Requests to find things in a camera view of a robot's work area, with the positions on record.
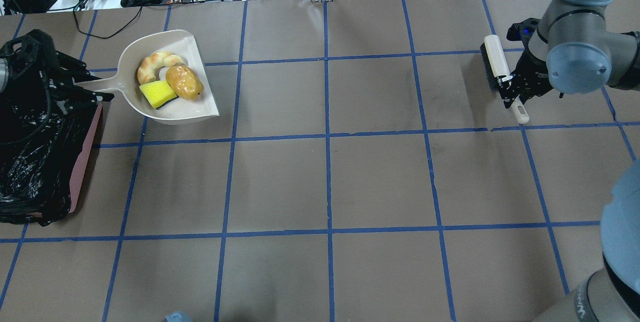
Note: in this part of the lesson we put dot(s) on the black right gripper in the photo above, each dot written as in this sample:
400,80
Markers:
534,75

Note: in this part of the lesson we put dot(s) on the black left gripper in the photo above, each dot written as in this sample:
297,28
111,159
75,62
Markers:
59,69

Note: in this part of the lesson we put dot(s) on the wooden hand brush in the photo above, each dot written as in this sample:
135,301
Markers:
500,78

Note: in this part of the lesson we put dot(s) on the twisted bread croissant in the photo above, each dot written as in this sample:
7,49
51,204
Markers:
148,70

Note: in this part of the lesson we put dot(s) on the yellow sponge piece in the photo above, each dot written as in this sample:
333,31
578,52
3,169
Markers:
158,93

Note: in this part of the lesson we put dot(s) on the beige plastic dustpan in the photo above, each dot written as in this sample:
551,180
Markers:
162,76

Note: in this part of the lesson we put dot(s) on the yellow-brown potato bun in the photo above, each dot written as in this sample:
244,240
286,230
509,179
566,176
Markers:
184,82

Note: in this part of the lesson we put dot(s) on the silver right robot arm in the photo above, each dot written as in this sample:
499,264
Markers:
570,50

